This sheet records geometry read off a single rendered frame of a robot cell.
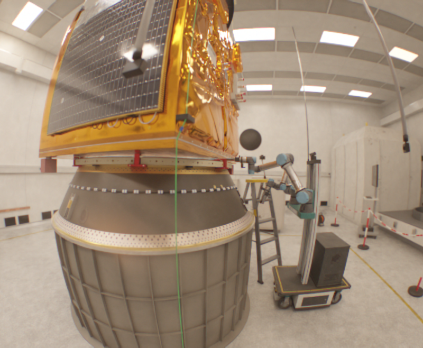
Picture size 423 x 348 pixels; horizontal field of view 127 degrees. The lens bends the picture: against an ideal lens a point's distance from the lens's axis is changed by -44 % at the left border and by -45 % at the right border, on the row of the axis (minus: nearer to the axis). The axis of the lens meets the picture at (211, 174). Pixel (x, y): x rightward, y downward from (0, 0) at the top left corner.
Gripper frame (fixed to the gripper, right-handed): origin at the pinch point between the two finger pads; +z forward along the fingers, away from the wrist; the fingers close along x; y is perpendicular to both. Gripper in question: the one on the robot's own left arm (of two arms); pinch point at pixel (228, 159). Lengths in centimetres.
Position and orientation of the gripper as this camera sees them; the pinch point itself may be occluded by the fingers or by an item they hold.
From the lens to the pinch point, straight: 216.3
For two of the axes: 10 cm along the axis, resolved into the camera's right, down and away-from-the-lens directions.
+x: -2.8, 0.1, -9.6
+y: 0.2, -10.0, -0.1
